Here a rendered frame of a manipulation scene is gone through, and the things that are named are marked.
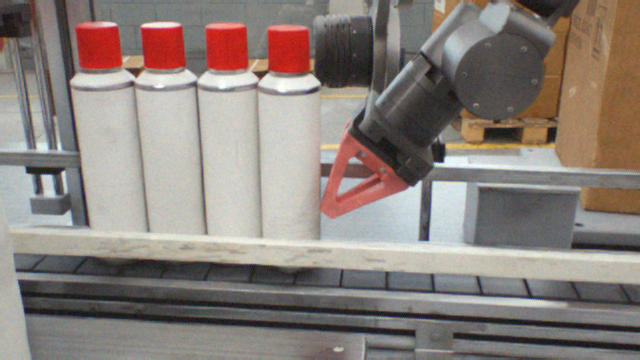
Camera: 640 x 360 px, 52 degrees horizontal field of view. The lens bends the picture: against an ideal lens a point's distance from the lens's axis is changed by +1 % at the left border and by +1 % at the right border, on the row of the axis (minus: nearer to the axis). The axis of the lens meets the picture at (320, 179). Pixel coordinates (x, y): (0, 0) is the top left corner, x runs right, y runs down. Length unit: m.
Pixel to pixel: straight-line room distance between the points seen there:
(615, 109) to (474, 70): 0.38
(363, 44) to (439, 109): 1.09
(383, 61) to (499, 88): 1.14
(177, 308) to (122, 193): 0.11
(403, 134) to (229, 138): 0.14
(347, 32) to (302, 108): 1.09
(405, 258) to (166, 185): 0.21
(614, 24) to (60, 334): 0.61
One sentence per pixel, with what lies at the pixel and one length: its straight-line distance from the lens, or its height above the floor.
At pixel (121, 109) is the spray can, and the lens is 0.56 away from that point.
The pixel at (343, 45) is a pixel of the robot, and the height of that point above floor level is 0.91.
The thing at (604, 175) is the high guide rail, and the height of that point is 0.96.
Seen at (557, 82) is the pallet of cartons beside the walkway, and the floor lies 0.36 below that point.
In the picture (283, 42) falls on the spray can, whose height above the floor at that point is 1.08.
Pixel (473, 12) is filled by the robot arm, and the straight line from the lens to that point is 0.51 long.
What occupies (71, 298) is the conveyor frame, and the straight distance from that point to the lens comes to 0.61.
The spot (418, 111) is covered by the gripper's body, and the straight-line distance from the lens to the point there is 0.51.
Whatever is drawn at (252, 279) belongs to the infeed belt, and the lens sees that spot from 0.56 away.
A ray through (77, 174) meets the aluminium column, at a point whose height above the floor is 0.91.
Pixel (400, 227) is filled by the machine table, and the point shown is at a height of 0.83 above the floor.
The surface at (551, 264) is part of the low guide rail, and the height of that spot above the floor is 0.91.
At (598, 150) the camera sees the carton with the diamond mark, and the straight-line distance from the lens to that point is 0.80.
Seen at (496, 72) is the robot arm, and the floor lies 1.07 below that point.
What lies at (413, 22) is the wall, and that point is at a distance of 6.10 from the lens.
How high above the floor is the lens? 1.15
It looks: 20 degrees down
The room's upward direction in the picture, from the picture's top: straight up
